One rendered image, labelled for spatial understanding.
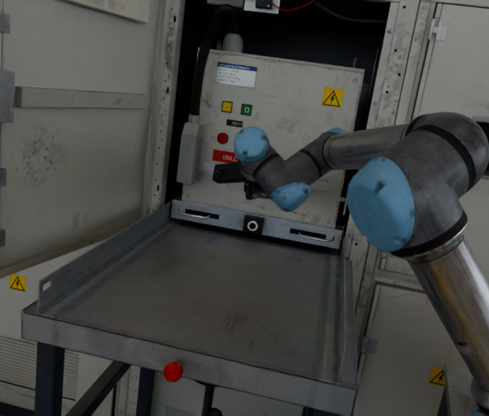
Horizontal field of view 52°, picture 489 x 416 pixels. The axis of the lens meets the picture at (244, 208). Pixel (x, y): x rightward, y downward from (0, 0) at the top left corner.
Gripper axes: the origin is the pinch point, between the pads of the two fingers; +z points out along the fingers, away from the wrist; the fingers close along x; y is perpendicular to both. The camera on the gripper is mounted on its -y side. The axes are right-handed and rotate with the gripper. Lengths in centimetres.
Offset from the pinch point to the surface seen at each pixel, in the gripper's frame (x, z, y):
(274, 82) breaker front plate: 33.6, -1.2, -0.7
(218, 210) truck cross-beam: -2.4, 17.8, -12.4
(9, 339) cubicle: -56, 43, -81
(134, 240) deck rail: -20.1, -4.2, -28.3
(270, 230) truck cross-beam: -5.3, 19.3, 4.9
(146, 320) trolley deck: -40, -35, -10
